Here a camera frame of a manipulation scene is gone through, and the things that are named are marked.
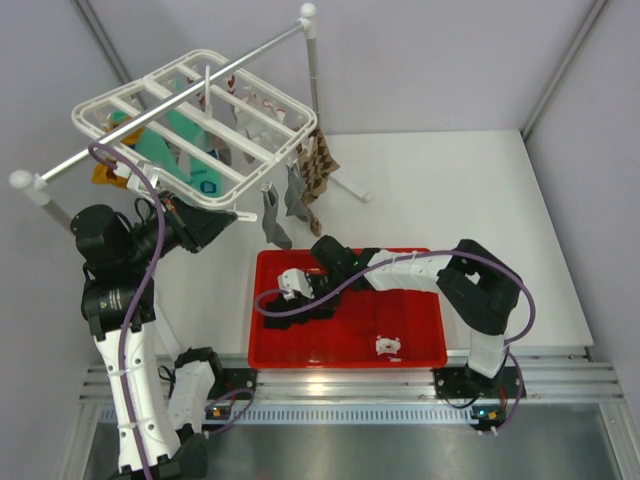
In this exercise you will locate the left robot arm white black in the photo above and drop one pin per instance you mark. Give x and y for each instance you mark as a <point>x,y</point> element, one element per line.
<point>160,435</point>

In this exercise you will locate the white sock with red trim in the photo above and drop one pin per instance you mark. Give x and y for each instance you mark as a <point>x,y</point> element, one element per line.
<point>254,129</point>

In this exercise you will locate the white plastic sock hanger frame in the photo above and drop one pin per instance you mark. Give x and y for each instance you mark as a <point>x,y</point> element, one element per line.
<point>250,162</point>

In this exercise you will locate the grey sock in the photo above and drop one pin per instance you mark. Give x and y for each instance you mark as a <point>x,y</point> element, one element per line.
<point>274,232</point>
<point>293,198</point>

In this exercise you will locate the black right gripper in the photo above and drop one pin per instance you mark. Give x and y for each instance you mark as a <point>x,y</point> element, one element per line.
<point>318,297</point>

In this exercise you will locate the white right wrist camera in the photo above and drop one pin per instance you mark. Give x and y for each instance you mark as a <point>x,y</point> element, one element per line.
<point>293,282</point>

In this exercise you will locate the aluminium rail base frame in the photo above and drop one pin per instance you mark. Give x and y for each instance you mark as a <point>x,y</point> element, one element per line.
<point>408,396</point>

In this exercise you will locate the red plastic bin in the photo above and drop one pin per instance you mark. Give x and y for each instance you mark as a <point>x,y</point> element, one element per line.
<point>347,340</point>

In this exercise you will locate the brown white striped sock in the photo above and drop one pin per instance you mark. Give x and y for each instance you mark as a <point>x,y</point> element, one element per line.
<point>230,84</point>

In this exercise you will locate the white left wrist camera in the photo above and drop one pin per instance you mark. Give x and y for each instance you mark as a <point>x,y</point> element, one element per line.
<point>137,175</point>

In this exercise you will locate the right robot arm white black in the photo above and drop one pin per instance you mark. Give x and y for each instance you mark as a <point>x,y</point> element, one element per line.
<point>482,290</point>

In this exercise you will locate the brown argyle sock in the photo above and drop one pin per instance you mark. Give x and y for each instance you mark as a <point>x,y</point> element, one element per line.
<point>316,165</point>

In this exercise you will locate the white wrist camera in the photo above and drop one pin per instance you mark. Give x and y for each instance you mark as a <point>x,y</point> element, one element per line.
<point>293,282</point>
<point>137,175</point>

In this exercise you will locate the mustard yellow sock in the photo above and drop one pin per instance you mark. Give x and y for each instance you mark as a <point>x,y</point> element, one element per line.
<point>133,138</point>
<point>102,175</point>

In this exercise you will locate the teal patterned sock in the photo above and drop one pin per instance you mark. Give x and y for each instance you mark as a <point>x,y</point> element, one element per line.
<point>200,138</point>
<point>200,176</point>

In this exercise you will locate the metal and white drying rack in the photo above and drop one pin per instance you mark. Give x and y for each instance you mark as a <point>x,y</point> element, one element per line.
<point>205,300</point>

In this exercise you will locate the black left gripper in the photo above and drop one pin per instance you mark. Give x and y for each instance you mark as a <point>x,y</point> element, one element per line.
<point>195,226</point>

